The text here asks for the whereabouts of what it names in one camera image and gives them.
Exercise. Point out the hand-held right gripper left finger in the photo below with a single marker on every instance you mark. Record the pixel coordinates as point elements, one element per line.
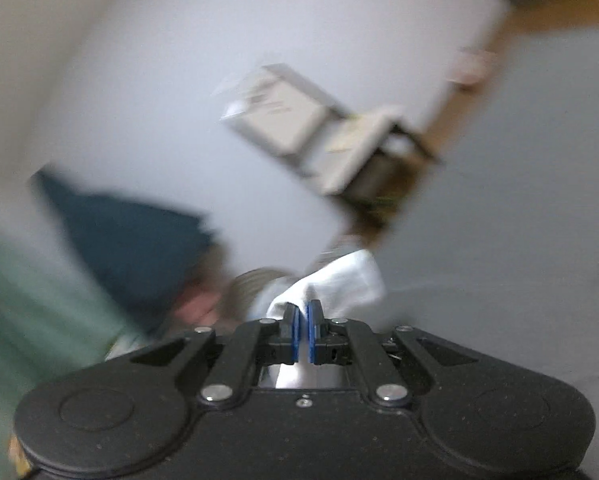
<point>294,332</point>

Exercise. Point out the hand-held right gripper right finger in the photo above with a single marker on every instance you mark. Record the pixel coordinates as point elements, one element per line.
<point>313,332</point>

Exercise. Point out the white shirt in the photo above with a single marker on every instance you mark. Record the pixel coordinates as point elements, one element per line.
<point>339,280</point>

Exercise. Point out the round grey woven basket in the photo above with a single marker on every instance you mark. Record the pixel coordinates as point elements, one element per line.
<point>249,285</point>

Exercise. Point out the pink hanging item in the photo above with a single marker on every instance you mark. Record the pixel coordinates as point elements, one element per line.
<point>199,305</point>

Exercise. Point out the dark blue hanging cloth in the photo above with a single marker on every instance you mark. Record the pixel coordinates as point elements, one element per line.
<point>129,245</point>

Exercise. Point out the pale yellow cloth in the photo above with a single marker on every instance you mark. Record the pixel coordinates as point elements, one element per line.
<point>347,142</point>

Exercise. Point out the green curtain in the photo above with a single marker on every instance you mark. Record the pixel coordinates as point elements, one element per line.
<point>29,310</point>

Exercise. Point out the white wall socket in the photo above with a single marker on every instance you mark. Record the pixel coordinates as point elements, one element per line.
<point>472,65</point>

